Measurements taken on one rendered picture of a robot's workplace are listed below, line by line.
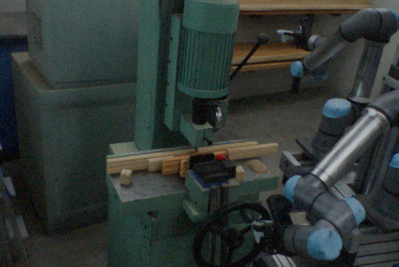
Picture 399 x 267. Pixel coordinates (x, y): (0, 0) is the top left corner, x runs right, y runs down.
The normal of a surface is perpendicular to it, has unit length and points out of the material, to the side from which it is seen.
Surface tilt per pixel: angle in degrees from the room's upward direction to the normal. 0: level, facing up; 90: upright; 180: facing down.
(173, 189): 0
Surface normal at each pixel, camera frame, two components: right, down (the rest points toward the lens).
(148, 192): 0.11, -0.88
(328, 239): 0.44, -0.04
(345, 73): -0.84, 0.16
